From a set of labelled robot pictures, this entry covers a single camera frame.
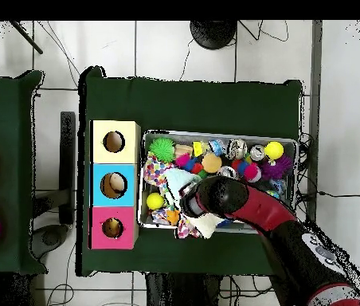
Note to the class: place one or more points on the light teal waffle cloth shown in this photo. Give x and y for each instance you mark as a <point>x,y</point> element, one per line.
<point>177,182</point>

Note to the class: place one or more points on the polka dot cloth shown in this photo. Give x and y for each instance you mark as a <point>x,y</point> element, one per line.
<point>154,169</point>

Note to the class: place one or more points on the cream waffle cloth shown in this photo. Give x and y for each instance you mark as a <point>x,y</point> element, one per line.
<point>207,224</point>

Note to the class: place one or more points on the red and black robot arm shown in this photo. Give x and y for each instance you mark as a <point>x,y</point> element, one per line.
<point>263,213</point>

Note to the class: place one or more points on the wooden box with three holes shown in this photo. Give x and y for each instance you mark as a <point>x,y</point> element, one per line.
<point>100,191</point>

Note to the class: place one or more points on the green spiky ball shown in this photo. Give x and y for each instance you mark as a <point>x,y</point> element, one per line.
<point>161,148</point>

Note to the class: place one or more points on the small yellow ball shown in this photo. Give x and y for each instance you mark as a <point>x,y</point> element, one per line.
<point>155,201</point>

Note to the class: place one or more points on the pink pompom ball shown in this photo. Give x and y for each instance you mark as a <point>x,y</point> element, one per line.
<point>252,173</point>

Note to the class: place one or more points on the large yellow ball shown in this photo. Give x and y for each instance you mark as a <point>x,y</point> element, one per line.
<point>273,150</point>

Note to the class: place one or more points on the purple spiky ball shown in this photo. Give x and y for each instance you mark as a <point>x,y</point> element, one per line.
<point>277,167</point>

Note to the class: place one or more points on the black panel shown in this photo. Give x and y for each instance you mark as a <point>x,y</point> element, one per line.
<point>67,166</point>

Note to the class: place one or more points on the black round base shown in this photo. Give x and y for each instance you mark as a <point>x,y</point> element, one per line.
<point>214,32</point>

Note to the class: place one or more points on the dark green side tablecloth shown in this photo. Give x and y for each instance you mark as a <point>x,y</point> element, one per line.
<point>8,127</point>

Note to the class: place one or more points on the black rod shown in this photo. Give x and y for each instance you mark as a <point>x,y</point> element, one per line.
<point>26,37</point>

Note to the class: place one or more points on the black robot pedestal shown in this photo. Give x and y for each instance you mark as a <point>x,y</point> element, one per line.
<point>186,293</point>

